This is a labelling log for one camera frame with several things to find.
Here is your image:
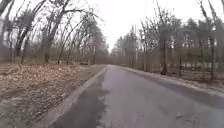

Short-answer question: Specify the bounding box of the grey asphalt road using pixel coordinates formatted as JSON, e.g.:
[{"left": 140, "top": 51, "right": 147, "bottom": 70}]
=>
[{"left": 32, "top": 64, "right": 224, "bottom": 128}]

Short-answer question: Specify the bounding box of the wood of bare trees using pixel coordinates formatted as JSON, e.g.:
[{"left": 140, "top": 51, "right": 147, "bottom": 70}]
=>
[
  {"left": 0, "top": 0, "right": 110, "bottom": 66},
  {"left": 109, "top": 0, "right": 224, "bottom": 81}
]

